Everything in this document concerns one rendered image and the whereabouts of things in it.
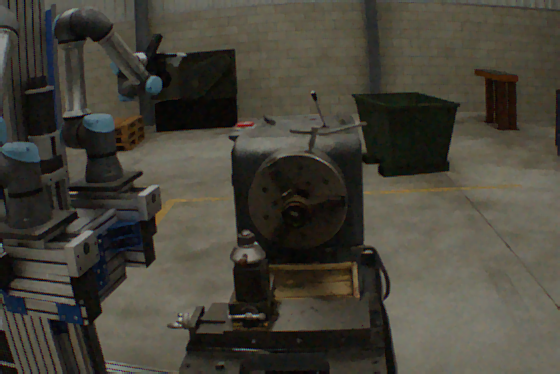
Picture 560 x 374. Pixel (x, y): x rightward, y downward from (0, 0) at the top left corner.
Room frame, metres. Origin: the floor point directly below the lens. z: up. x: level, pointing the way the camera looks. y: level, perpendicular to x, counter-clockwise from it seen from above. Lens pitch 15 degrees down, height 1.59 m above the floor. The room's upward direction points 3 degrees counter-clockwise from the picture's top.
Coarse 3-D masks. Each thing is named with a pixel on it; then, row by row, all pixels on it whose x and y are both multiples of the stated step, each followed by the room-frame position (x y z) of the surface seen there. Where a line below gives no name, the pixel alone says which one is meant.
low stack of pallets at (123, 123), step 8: (120, 120) 9.58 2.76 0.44; (128, 120) 9.46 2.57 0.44; (120, 128) 8.85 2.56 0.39; (128, 128) 9.47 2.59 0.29; (136, 128) 9.44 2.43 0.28; (120, 136) 8.85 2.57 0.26; (128, 136) 8.91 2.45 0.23; (136, 136) 9.44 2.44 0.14; (144, 136) 10.03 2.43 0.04; (120, 144) 8.86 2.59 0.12; (128, 144) 8.85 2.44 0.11; (136, 144) 9.32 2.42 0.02
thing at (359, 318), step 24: (216, 312) 1.21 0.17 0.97; (288, 312) 1.19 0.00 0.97; (312, 312) 1.18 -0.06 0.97; (336, 312) 1.17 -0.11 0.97; (360, 312) 1.16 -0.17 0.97; (192, 336) 1.15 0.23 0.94; (216, 336) 1.12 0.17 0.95; (240, 336) 1.11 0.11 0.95; (264, 336) 1.10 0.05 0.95; (288, 336) 1.10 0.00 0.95; (312, 336) 1.09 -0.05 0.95; (336, 336) 1.09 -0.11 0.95; (360, 336) 1.09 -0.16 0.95
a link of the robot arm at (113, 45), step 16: (80, 16) 1.87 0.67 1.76; (96, 16) 1.88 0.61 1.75; (80, 32) 1.88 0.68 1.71; (96, 32) 1.88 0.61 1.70; (112, 32) 1.93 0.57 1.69; (112, 48) 1.95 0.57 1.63; (128, 48) 2.01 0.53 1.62; (128, 64) 2.00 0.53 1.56; (144, 80) 2.06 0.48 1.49; (160, 80) 2.10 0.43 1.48
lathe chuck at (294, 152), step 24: (264, 168) 1.73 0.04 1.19; (288, 168) 1.73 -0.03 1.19; (312, 168) 1.72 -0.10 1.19; (336, 168) 1.76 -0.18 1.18; (264, 192) 1.73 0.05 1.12; (312, 192) 1.72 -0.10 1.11; (336, 192) 1.71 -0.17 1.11; (264, 216) 1.74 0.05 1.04; (312, 216) 1.72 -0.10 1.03; (336, 216) 1.71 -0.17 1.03; (288, 240) 1.73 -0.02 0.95; (312, 240) 1.72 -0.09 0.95
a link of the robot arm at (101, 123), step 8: (88, 120) 1.84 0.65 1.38; (96, 120) 1.85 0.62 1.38; (104, 120) 1.85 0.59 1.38; (112, 120) 1.89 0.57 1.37; (80, 128) 1.88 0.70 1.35; (88, 128) 1.84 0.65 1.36; (96, 128) 1.84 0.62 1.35; (104, 128) 1.85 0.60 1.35; (112, 128) 1.88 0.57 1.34; (80, 136) 1.87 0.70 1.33; (88, 136) 1.84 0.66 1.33; (96, 136) 1.83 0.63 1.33; (104, 136) 1.85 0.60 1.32; (112, 136) 1.88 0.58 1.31; (80, 144) 1.89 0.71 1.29; (88, 144) 1.84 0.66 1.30; (96, 144) 1.83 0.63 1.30; (104, 144) 1.84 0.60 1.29; (112, 144) 1.87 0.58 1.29; (88, 152) 1.85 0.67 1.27; (96, 152) 1.83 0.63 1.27; (104, 152) 1.84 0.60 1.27
